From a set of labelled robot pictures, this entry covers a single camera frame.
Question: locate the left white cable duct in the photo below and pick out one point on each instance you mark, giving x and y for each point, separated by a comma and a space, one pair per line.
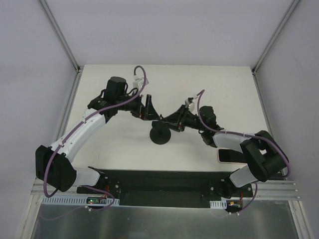
80, 201

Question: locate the right aluminium frame post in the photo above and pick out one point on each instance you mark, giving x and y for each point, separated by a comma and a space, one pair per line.
276, 34

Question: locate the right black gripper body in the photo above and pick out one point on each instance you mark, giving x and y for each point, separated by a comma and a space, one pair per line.
181, 118

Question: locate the left aluminium frame post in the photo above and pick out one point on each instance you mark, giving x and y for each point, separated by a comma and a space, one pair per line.
59, 34

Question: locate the right white cable duct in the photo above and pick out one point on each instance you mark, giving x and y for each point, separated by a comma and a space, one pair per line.
226, 204

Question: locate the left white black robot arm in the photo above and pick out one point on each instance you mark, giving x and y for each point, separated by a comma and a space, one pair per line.
54, 163

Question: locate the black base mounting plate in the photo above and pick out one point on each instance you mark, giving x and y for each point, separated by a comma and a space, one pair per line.
181, 189

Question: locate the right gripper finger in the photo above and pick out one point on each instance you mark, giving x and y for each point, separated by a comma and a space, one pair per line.
174, 117
178, 127

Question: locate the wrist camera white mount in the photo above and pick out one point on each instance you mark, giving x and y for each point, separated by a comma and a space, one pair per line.
139, 82
189, 102

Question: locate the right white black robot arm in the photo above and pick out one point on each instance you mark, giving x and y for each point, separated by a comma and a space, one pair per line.
262, 156

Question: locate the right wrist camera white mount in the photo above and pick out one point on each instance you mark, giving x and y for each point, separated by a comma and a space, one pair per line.
189, 102

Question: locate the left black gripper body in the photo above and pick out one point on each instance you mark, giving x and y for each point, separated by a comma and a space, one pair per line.
142, 109

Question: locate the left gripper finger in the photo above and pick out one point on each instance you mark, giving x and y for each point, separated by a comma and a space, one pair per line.
149, 113
148, 103

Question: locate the white cable duct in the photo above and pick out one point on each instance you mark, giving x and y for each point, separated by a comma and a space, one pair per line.
80, 201
226, 204

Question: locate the aluminium frame post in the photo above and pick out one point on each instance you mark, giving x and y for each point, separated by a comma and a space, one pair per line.
59, 34
276, 34

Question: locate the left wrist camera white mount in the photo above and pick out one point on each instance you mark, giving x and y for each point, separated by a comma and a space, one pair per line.
139, 82

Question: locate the black phone stand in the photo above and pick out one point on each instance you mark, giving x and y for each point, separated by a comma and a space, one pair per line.
160, 133

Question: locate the black phone pink case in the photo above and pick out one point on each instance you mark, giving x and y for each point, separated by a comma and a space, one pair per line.
230, 156

